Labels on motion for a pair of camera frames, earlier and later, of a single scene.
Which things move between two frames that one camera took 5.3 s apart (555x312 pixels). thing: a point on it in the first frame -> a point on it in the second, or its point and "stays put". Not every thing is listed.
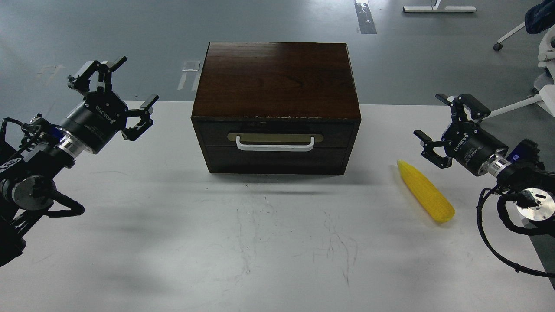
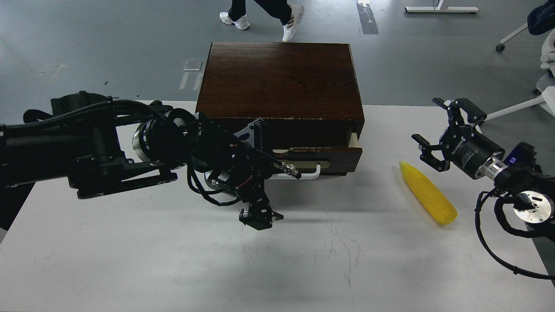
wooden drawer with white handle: [276, 135] -> [311, 163]
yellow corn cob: [428, 193] stays put
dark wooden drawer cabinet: [276, 108] stays put
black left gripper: [103, 114] -> [226, 167]
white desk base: [434, 4] stays put
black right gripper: [465, 141] stays put
